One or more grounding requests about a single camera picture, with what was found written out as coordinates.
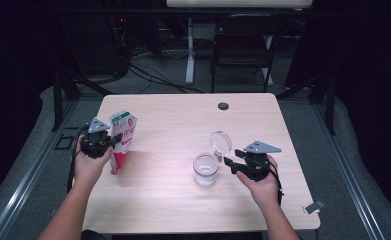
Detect white desk top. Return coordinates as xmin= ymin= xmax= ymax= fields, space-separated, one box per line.
xmin=166 ymin=0 xmax=313 ymax=9

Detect person's left hand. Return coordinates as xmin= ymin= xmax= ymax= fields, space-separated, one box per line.
xmin=73 ymin=134 xmax=114 ymax=188

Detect right hand-held gripper cable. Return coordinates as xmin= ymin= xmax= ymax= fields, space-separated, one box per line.
xmin=267 ymin=163 xmax=285 ymax=206

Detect left hand-held gripper cable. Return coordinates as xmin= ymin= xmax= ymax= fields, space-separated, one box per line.
xmin=66 ymin=124 xmax=91 ymax=194

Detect white desk leg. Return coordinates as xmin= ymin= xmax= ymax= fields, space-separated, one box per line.
xmin=262 ymin=34 xmax=274 ymax=87
xmin=185 ymin=17 xmax=196 ymax=85

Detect grey box under desk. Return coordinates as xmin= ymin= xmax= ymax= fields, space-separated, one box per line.
xmin=192 ymin=23 xmax=217 ymax=41

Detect hand-held gripper cable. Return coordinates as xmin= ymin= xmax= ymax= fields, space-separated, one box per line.
xmin=267 ymin=163 xmax=285 ymax=206
xmin=66 ymin=124 xmax=91 ymax=194

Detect aluminium floor rail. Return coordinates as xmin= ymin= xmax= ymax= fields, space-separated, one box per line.
xmin=0 ymin=99 xmax=79 ymax=240
xmin=311 ymin=99 xmax=386 ymax=240

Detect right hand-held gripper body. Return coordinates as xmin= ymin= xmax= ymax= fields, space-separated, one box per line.
xmin=241 ymin=140 xmax=282 ymax=183

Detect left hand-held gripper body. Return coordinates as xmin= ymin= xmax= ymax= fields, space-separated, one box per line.
xmin=80 ymin=117 xmax=113 ymax=160

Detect black floor cables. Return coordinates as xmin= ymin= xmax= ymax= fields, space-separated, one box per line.
xmin=127 ymin=63 xmax=205 ymax=95

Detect black folding chair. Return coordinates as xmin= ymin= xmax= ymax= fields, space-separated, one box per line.
xmin=210 ymin=13 xmax=286 ymax=94

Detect black metal stand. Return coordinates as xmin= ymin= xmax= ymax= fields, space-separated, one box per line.
xmin=51 ymin=66 xmax=114 ymax=132
xmin=276 ymin=71 xmax=337 ymax=136

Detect pink snack bag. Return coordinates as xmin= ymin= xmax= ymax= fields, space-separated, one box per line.
xmin=109 ymin=110 xmax=138 ymax=176

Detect grey tape piece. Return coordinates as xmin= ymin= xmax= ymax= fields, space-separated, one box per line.
xmin=302 ymin=199 xmax=326 ymax=215

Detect clear glass jar with lid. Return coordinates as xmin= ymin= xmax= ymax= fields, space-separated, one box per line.
xmin=192 ymin=130 xmax=233 ymax=188

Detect person's right hand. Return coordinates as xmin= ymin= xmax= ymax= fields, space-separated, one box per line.
xmin=235 ymin=154 xmax=283 ymax=214

